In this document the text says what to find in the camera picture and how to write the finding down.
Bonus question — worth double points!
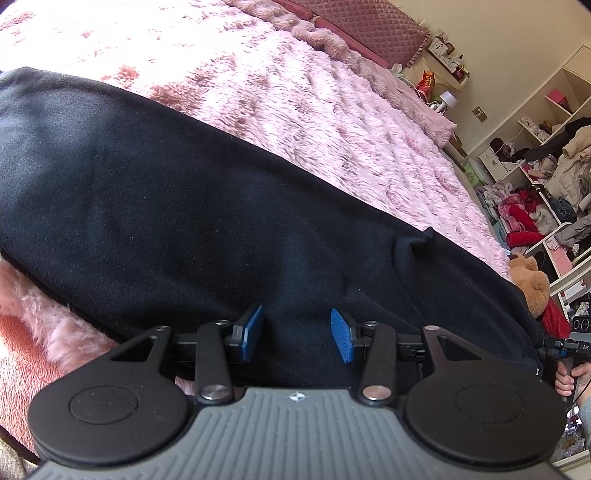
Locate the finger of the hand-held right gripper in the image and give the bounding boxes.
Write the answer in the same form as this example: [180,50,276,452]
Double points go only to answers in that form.
[542,338,573,359]

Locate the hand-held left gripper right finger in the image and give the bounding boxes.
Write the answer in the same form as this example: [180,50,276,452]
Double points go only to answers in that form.
[330,307,488,401]

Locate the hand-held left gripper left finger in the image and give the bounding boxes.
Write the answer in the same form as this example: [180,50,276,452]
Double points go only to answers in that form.
[108,305,266,405]

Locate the black pants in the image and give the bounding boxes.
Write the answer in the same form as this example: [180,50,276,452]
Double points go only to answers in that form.
[0,67,557,393]

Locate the person's right hand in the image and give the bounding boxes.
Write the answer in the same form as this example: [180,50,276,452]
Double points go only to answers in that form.
[554,360,591,400]

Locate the red garment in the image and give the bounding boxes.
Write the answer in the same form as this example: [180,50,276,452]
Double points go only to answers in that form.
[540,298,574,340]

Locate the large brown plush bear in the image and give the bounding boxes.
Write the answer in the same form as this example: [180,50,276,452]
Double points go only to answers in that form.
[508,253,551,318]

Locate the hanging cream coats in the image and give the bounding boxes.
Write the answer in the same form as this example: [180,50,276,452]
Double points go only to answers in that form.
[545,117,591,209]

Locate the green storage bin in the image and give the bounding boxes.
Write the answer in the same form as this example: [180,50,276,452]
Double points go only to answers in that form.
[462,159,491,188]

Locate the white shelf unit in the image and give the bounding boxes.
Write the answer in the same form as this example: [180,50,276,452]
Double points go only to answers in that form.
[479,44,591,298]

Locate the pink box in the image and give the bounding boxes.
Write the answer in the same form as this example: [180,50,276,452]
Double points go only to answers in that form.
[545,90,574,112]

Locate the pink fluffy blanket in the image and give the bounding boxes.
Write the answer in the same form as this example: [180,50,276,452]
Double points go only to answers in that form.
[0,0,514,370]

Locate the red snack bag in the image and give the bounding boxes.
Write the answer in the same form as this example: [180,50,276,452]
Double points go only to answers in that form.
[416,70,437,100]

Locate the bedside shelf with ornaments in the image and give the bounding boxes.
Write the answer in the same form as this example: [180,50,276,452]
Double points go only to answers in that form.
[425,30,472,86]

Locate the pink quilted headboard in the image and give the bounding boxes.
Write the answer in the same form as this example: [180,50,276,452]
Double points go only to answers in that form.
[272,0,433,68]

